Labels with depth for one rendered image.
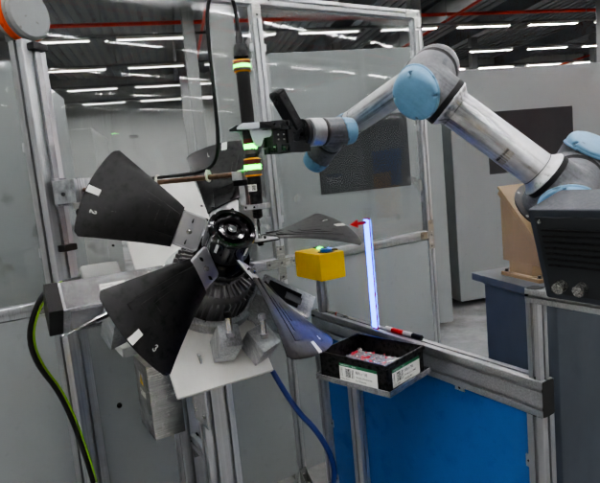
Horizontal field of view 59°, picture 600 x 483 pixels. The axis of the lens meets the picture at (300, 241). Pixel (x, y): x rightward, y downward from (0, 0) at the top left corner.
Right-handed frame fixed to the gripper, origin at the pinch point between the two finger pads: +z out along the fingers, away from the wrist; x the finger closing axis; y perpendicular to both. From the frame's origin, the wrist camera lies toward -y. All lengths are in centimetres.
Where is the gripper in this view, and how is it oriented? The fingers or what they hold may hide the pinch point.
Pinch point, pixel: (237, 126)
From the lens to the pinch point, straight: 134.9
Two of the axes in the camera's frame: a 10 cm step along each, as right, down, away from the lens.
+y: 0.8, 9.9, 1.3
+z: -8.5, 1.4, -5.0
